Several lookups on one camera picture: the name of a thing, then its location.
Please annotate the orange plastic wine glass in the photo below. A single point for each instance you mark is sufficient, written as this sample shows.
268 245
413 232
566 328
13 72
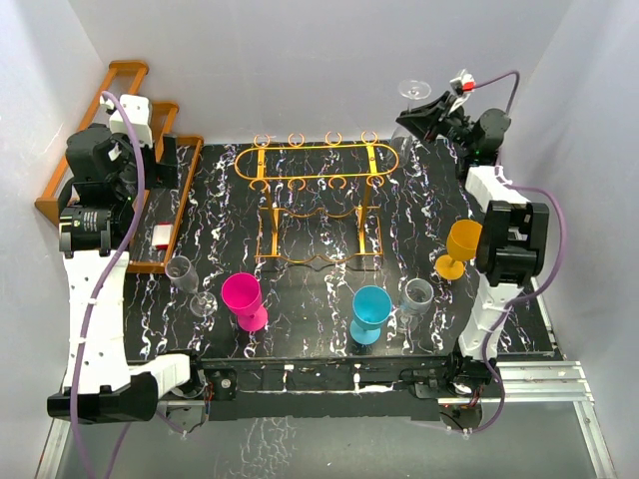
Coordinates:
461 246

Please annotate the clear flute glass front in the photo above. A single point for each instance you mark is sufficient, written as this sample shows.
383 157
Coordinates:
183 275

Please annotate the orange wooden stepped shelf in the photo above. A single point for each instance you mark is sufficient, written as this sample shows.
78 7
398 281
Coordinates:
97 196

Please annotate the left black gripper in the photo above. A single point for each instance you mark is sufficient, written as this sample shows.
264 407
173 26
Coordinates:
160 175

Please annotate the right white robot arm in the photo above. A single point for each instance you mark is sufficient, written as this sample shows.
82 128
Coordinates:
508 247

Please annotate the blue plastic wine glass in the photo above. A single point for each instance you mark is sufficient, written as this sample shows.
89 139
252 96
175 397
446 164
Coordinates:
371 307

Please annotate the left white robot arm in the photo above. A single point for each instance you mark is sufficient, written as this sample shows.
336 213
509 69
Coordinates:
99 384

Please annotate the gold wire wine glass rack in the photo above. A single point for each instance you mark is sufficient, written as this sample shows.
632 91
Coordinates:
316 183

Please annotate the small red white box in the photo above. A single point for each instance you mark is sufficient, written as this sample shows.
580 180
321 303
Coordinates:
161 236

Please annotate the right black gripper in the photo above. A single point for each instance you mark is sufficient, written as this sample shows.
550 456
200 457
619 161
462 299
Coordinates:
423 119

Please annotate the black table front rail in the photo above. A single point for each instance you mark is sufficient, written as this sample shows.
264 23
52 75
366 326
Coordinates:
410 386

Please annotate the clear flute glass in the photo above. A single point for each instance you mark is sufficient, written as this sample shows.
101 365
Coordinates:
183 275
413 92

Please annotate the clear grey wine glass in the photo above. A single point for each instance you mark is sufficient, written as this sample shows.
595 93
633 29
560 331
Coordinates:
414 303

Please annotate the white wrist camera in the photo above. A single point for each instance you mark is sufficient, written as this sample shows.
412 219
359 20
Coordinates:
462 84
139 112

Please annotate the pink plastic wine glass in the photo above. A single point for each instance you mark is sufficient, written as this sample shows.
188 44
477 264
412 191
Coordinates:
242 294

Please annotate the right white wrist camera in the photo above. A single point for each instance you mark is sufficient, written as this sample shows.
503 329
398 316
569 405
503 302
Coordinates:
462 84

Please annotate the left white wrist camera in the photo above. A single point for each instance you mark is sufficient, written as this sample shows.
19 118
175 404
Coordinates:
139 112

